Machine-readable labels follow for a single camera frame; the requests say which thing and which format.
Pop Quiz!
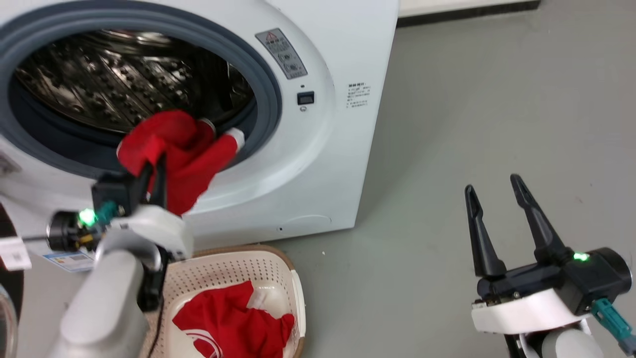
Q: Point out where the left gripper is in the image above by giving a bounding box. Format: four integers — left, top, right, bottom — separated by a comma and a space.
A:
47, 156, 194, 262

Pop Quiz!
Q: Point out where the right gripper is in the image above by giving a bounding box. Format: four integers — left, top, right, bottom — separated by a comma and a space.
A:
465, 174, 633, 335

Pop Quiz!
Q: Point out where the red garment with white cuffs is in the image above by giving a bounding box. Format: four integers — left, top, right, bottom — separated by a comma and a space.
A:
116, 109, 245, 216

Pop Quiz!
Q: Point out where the white cloth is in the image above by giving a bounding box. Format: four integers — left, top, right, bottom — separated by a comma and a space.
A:
246, 288, 272, 312

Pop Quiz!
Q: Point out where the red shirt with white print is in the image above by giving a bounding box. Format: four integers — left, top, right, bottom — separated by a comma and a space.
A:
172, 281, 297, 358

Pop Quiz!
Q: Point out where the cream perforated laundry basket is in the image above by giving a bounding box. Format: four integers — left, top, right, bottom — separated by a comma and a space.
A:
141, 244, 307, 358

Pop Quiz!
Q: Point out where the stainless steel washing machine drum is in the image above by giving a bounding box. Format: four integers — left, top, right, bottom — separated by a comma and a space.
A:
13, 30, 257, 135

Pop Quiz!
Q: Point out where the black washer door with glass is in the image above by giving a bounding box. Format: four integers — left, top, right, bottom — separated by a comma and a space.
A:
0, 203, 25, 358

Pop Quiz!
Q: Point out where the blue energy label sticker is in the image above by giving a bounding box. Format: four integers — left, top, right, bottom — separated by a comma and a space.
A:
42, 250, 95, 273

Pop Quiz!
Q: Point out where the grey rubber door gasket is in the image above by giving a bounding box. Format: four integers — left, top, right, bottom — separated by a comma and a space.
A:
0, 7, 283, 180

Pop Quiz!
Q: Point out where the white QR code sticker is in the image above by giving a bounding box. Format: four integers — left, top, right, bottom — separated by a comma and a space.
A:
0, 237, 32, 272

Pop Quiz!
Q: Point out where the round drain filter cover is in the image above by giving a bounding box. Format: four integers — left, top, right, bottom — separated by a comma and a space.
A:
277, 214, 332, 235

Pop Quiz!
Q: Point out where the white front-load washing machine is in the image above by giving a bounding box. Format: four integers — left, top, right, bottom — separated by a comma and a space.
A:
0, 0, 400, 260

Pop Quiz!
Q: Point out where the grey warning label sticker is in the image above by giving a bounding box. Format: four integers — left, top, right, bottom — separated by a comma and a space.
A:
255, 28, 309, 81

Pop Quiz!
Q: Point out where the small printed text sticker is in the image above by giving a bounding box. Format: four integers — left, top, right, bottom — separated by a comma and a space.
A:
346, 82, 372, 109

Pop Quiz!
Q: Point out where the teal left cable connector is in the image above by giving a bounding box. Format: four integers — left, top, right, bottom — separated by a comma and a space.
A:
96, 200, 120, 225

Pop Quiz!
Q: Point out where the teal cable connector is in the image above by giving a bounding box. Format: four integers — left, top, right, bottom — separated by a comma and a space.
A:
591, 297, 636, 357
96, 200, 120, 225

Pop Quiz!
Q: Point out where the teal right cable connector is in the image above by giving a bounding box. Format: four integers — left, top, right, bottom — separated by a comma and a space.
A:
591, 297, 636, 357

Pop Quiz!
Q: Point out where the thin black cable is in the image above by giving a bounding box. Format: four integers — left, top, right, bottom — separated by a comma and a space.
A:
146, 297, 165, 358

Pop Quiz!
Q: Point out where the white wall baseboard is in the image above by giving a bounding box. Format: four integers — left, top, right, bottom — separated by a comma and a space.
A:
397, 0, 542, 28

